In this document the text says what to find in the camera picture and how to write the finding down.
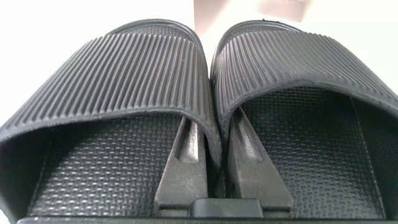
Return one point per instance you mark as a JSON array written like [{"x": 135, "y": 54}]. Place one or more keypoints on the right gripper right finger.
[{"x": 255, "y": 180}]

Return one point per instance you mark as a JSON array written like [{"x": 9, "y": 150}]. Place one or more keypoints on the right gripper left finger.
[{"x": 183, "y": 180}]

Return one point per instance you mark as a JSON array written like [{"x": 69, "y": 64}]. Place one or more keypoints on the black ribbed rubber slipper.
[
  {"x": 130, "y": 74},
  {"x": 292, "y": 62}
]

